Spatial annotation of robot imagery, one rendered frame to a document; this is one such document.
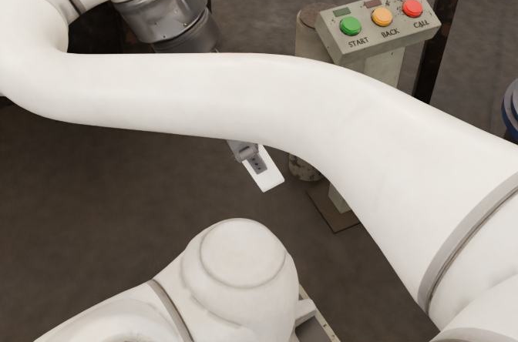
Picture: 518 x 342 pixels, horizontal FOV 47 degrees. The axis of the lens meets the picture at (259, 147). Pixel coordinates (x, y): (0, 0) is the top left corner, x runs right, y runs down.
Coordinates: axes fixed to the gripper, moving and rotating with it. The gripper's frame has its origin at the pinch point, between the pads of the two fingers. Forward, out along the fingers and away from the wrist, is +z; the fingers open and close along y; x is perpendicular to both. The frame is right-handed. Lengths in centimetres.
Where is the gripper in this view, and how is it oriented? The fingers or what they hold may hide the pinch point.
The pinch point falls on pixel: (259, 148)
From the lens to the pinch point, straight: 77.0
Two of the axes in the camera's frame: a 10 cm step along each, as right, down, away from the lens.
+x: 8.7, -4.7, -1.2
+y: 1.9, 5.6, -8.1
